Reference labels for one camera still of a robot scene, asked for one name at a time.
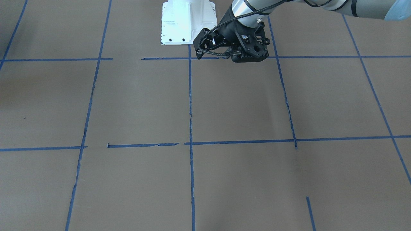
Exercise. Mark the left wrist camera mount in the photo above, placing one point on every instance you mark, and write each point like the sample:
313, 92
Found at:
251, 46

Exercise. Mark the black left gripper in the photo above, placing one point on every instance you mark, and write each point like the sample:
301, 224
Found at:
228, 33

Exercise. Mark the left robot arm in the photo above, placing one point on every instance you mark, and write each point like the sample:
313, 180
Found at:
388, 10

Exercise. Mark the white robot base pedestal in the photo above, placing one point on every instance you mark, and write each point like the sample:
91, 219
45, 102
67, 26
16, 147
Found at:
183, 20

